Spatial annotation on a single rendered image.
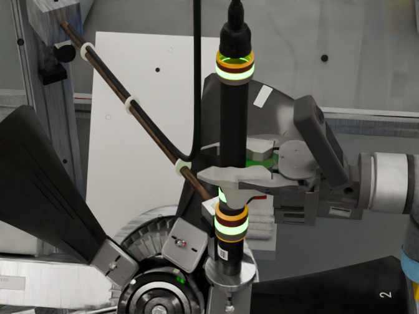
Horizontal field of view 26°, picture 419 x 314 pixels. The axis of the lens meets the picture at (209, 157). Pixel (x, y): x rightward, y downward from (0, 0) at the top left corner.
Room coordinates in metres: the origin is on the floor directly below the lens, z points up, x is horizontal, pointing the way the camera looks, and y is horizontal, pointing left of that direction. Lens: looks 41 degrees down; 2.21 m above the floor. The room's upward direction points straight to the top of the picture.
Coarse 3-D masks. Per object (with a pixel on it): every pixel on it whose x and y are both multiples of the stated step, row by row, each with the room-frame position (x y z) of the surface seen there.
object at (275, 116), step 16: (208, 80) 1.12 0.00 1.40; (208, 96) 1.10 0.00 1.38; (256, 96) 1.06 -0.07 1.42; (272, 96) 1.05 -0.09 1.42; (288, 96) 1.04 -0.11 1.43; (208, 112) 1.08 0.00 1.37; (256, 112) 1.04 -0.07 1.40; (272, 112) 1.03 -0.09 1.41; (288, 112) 1.02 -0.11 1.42; (208, 128) 1.06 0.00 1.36; (256, 128) 1.01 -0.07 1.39; (272, 128) 1.00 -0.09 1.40; (288, 128) 1.00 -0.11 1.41; (208, 144) 1.04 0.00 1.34; (208, 160) 1.01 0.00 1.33; (192, 192) 0.98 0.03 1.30; (192, 208) 0.96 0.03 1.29; (192, 224) 0.93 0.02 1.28
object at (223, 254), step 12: (228, 12) 0.85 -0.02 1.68; (240, 12) 0.85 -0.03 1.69; (228, 24) 0.85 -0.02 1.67; (240, 24) 0.85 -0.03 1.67; (228, 36) 0.84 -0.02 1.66; (240, 36) 0.84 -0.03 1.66; (228, 48) 0.84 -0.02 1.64; (240, 48) 0.84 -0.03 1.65; (240, 240) 0.84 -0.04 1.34; (228, 252) 0.84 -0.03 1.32; (240, 252) 0.85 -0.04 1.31; (228, 264) 0.84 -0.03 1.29; (240, 264) 0.85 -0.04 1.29
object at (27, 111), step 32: (0, 128) 1.01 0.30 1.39; (32, 128) 0.99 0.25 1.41; (0, 160) 1.00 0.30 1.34; (32, 160) 0.98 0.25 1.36; (0, 192) 0.99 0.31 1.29; (32, 192) 0.97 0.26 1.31; (64, 192) 0.95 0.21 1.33; (32, 224) 0.97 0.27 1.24; (64, 224) 0.94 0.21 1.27; (96, 224) 0.91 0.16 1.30
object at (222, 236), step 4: (216, 228) 0.85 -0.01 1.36; (216, 232) 0.85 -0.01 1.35; (220, 232) 0.84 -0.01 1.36; (244, 232) 0.84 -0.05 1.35; (220, 236) 0.84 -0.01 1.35; (224, 236) 0.84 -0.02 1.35; (228, 236) 0.84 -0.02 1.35; (232, 236) 0.84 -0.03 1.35; (236, 236) 0.84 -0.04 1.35; (240, 236) 0.84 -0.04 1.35; (228, 240) 0.84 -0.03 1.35; (232, 240) 0.84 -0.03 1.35
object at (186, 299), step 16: (160, 256) 0.94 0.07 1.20; (144, 272) 0.86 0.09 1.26; (160, 272) 0.85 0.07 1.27; (128, 288) 0.84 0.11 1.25; (144, 288) 0.84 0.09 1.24; (160, 288) 0.84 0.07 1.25; (176, 288) 0.84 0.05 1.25; (192, 288) 0.83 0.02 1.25; (208, 288) 0.91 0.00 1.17; (128, 304) 0.83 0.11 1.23; (144, 304) 0.82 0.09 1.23; (160, 304) 0.83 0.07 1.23; (176, 304) 0.82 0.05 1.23; (192, 304) 0.82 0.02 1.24
